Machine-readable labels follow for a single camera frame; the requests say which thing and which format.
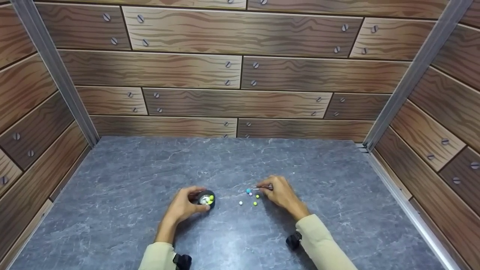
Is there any black wrist band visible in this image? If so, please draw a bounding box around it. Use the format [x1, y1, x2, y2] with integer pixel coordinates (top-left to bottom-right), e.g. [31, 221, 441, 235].
[285, 231, 303, 251]
[172, 253, 192, 270]

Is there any person's right hand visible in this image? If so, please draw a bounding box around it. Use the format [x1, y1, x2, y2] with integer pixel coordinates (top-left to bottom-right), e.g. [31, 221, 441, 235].
[258, 175, 311, 222]

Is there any person's right forearm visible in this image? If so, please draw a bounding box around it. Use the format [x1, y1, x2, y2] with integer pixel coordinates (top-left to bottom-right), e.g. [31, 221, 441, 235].
[294, 214, 357, 270]

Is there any small black round cup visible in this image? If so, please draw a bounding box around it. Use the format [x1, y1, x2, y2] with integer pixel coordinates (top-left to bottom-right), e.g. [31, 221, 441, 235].
[197, 190, 216, 210]

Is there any person's left hand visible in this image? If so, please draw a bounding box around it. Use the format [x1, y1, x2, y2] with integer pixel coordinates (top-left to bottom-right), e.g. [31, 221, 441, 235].
[164, 186, 211, 228]

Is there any person's left forearm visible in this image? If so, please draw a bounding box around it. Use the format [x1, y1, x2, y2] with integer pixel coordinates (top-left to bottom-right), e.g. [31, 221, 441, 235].
[138, 219, 181, 270]

